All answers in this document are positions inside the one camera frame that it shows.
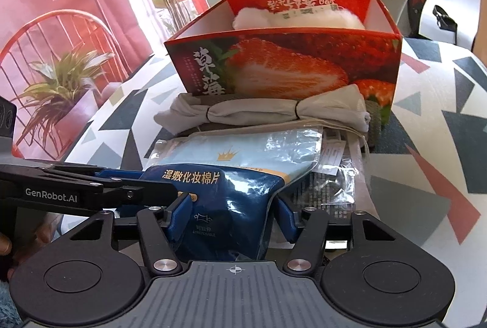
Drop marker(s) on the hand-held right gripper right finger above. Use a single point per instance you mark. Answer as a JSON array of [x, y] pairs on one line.
[[286, 218]]

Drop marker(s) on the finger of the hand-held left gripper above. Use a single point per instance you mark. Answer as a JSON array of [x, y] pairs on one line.
[[68, 171], [95, 194]]

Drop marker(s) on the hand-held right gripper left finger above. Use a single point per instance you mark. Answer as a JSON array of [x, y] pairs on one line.
[[179, 217]]

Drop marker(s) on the dark blue cotton pad packet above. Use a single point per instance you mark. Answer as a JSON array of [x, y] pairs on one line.
[[228, 206]]

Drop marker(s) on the clear labelled packet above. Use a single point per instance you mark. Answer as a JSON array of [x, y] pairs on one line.
[[331, 175]]

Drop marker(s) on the light blue packet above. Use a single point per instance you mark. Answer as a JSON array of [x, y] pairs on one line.
[[247, 149]]

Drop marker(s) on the beige cloth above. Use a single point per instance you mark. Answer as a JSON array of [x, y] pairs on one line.
[[258, 111]]

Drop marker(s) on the red strawberry print box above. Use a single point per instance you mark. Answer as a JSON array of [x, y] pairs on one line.
[[285, 61]]

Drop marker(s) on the white cotton pack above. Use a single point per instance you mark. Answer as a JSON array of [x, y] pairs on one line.
[[258, 17]]

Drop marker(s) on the person's left hand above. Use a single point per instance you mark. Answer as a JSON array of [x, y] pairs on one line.
[[42, 233]]

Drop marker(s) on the olive knitted towel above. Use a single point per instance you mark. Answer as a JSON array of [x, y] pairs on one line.
[[376, 122]]

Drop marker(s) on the blue fluffy fabric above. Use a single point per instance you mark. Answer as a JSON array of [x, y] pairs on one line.
[[7, 307]]

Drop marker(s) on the geometric patterned tablecloth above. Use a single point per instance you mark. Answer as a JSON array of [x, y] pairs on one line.
[[437, 103]]

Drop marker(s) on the pink printed wall cloth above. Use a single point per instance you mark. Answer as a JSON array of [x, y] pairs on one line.
[[76, 8]]

